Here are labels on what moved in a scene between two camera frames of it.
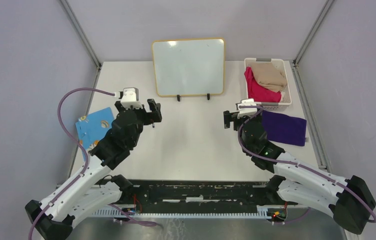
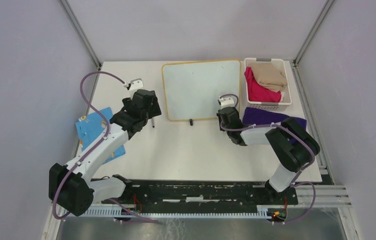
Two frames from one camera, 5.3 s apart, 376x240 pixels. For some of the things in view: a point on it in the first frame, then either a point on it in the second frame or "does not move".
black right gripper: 229,117 to 221,128
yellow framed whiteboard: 190,67 to 193,89
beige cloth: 269,76 does not move
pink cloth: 258,92 does not move
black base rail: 200,196 does not move
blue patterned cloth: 90,128 does not move
